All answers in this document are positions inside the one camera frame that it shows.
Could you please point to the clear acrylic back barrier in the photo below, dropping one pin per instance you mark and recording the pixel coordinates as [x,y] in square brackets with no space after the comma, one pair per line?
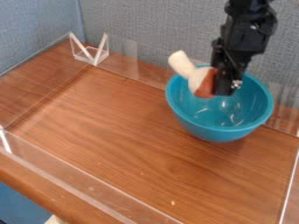
[141,63]

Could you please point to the clear acrylic corner bracket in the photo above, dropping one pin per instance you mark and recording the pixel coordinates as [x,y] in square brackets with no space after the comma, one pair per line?
[89,54]

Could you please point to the clear acrylic front barrier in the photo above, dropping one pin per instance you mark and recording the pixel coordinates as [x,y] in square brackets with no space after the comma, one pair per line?
[96,192]

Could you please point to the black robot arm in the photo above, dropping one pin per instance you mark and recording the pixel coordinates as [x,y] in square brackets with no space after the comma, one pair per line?
[248,6]

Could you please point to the brown and white toy mushroom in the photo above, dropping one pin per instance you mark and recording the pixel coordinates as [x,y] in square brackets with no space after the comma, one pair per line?
[198,76]

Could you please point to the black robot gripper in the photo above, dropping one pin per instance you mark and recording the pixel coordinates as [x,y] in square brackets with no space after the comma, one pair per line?
[244,35]

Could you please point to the clear acrylic barrier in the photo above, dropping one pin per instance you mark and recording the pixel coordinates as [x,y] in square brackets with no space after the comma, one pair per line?
[141,63]
[96,192]

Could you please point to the blue plastic bowl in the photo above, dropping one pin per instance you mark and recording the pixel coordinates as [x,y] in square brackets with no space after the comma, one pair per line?
[223,118]

